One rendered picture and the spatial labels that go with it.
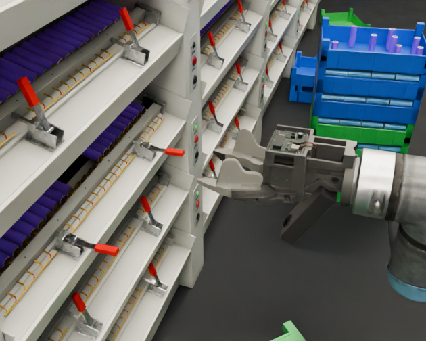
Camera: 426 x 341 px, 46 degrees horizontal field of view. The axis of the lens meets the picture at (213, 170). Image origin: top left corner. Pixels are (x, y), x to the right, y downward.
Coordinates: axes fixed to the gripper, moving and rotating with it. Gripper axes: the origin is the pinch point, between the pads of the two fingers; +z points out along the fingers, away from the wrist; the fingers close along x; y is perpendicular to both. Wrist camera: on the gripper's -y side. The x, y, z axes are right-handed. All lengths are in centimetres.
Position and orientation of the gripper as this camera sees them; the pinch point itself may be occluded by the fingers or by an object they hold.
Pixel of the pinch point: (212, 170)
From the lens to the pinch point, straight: 74.4
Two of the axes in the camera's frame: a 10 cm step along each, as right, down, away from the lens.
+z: -9.5, -1.5, 2.7
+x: -3.1, 5.6, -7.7
